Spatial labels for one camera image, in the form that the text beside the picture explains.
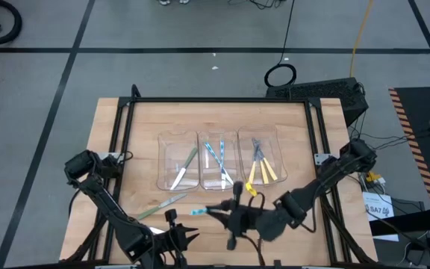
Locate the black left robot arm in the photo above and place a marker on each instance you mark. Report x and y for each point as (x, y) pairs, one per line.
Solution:
(103, 203)

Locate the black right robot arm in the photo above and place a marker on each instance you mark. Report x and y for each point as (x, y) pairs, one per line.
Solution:
(327, 179)

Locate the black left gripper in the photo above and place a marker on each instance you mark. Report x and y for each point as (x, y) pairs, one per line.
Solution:
(168, 243)

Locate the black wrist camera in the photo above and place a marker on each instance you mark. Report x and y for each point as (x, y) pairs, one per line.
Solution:
(171, 216)
(238, 188)

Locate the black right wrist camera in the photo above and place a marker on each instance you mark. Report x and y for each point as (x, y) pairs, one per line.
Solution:
(238, 188)

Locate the black flat beam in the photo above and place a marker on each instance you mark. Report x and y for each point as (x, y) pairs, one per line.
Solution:
(416, 220)

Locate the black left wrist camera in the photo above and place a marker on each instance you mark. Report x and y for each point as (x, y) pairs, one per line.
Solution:
(171, 216)

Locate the white printed paper sheet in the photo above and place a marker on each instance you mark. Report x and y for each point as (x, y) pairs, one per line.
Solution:
(377, 203)

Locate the black hazard striped mat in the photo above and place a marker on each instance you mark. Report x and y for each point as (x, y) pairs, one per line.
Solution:
(420, 108)

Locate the black aluminium table frame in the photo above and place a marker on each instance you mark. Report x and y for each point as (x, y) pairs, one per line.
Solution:
(215, 100)

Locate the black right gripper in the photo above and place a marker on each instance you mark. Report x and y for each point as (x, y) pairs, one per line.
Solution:
(243, 220)

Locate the person's shoe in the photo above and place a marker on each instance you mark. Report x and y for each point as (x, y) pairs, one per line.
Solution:
(184, 1)
(164, 2)

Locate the black computer case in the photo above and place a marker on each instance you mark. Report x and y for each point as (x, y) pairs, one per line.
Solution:
(319, 93)

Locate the clear plastic bin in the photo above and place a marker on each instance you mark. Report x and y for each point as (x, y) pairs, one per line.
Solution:
(215, 175)
(246, 149)
(174, 157)

